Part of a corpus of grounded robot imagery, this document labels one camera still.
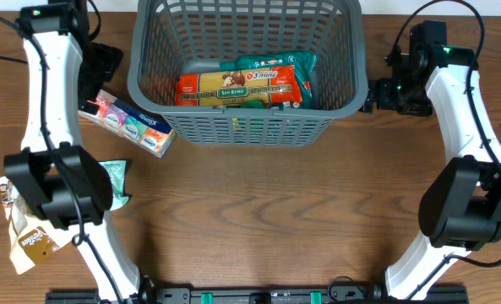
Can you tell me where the colourful Kleenex tissue multipack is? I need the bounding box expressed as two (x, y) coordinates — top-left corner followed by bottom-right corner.
(79, 90), (176, 158)

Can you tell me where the grey plastic slatted basket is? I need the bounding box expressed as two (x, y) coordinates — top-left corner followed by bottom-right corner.
(128, 0), (368, 146)

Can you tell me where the green Nescafe coffee bag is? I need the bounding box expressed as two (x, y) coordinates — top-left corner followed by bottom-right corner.
(220, 51), (319, 109)

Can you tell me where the mint green tissue packet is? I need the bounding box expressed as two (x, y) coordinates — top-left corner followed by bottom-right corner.
(100, 160), (129, 211)

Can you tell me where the red yellow spaghetti packet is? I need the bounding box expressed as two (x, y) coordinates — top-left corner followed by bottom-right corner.
(175, 66), (302, 108)

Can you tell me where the green lidded jar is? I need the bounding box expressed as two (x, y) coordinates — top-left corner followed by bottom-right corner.
(241, 100), (270, 109)

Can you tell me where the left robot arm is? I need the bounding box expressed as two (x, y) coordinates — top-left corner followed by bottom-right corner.
(4, 1), (151, 303)

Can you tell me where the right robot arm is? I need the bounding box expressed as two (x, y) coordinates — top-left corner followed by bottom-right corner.
(362, 20), (501, 303)

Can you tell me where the brown white snack bag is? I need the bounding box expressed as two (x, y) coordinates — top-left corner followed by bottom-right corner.
(0, 176), (71, 274)

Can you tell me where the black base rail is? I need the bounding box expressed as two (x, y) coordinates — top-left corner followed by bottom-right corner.
(45, 278), (470, 304)

